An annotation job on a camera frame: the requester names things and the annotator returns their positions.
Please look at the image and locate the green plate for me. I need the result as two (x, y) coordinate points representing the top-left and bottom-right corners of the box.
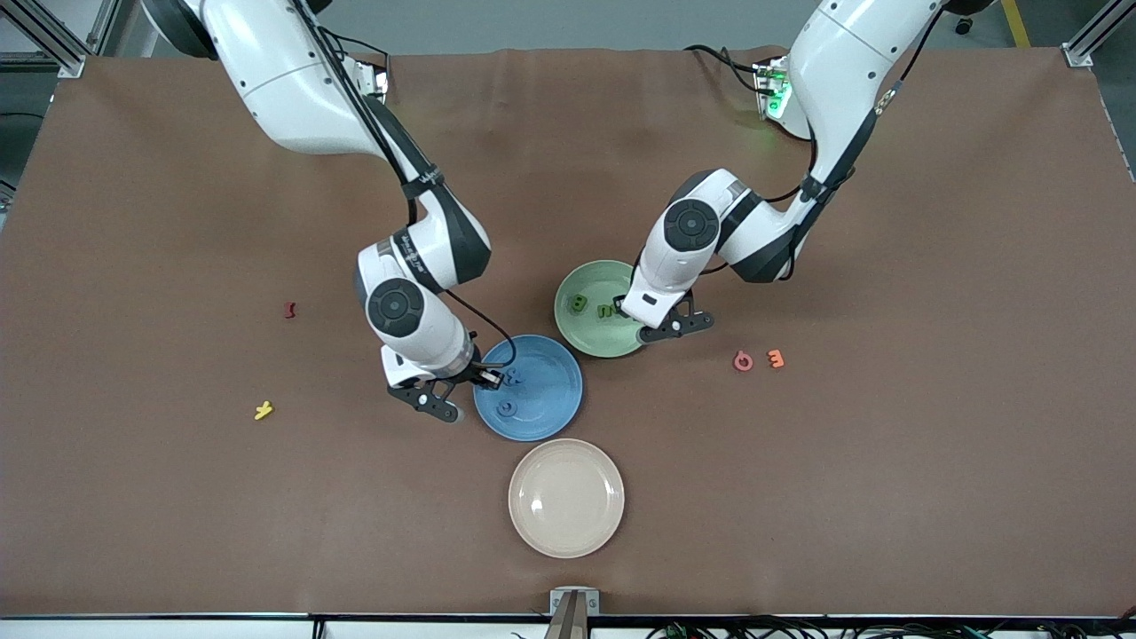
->
(554, 259), (661, 359)

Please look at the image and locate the blue plate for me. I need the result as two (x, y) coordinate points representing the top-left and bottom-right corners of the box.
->
(473, 334), (584, 443)

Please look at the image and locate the beige plate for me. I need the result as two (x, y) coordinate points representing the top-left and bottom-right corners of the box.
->
(508, 438), (626, 560)

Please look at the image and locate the brown table cover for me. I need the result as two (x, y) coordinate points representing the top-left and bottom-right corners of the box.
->
(0, 46), (1136, 618)

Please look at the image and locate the office chair base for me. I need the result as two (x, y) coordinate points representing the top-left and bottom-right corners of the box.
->
(954, 0), (1004, 36)

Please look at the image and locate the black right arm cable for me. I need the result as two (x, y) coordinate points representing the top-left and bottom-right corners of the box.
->
(302, 0), (517, 367)

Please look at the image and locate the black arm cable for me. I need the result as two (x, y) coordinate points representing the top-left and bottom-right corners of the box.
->
(302, 0), (517, 367)
(759, 4), (942, 207)

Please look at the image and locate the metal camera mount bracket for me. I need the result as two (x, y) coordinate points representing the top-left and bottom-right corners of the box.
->
(548, 586), (601, 639)

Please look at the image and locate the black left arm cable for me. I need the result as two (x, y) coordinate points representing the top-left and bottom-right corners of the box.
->
(759, 4), (942, 207)

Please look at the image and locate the black base cable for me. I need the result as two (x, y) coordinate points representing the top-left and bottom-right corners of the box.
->
(683, 43), (766, 95)

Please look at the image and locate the white table edge rail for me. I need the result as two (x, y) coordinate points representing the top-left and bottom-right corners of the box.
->
(0, 615), (1136, 639)

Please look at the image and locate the aluminium frame post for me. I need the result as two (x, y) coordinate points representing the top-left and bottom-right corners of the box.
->
(0, 0), (90, 79)
(1061, 0), (1136, 68)

